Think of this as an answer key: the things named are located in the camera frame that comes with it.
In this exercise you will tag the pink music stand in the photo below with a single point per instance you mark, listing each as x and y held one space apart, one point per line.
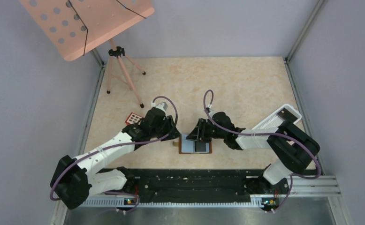
76 27

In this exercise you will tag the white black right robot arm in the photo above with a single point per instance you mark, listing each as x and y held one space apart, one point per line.
293 147

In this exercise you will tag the black VIP credit card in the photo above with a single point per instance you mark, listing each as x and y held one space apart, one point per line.
286 115

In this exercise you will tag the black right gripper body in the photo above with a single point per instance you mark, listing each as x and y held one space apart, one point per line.
201 131

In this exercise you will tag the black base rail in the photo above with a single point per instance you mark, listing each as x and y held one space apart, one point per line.
195 187

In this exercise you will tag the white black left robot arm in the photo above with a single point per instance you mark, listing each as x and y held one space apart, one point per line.
77 178

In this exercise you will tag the white plastic basket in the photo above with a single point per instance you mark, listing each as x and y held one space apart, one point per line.
274 121

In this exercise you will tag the red block with white grid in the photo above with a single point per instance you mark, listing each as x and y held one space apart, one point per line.
133 118

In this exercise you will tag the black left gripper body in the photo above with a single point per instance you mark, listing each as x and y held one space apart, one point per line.
166 126

